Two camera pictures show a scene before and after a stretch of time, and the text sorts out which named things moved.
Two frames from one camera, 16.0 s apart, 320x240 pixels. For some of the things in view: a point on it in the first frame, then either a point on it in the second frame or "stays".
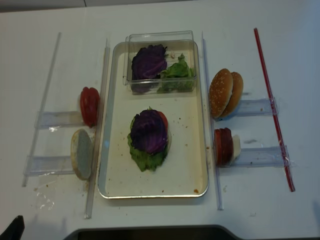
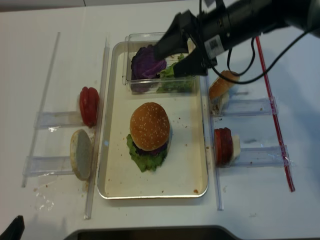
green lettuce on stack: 145,161 stays
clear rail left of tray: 91,193 stays
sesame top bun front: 220,90 → 149,126
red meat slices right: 224,147 stays
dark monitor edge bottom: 197,233 stays
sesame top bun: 237,93 → 221,87
